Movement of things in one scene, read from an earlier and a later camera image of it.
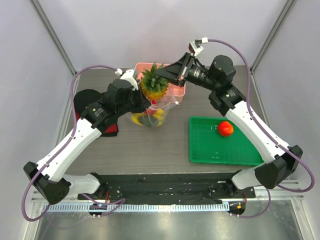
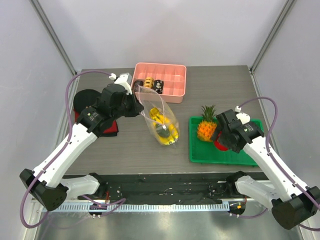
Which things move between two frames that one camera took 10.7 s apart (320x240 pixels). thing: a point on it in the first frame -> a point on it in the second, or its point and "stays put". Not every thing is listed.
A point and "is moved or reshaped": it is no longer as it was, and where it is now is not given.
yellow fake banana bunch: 159,113 -> 166,132
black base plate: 168,186 stays put
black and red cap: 86,97 stays put
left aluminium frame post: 48,27 stays put
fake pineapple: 153,85 -> 207,128
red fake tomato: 225,128 is moved or reshaped
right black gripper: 186,69 -> 219,135
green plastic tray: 207,145 stays put
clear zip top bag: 156,114 is moved or reshaped
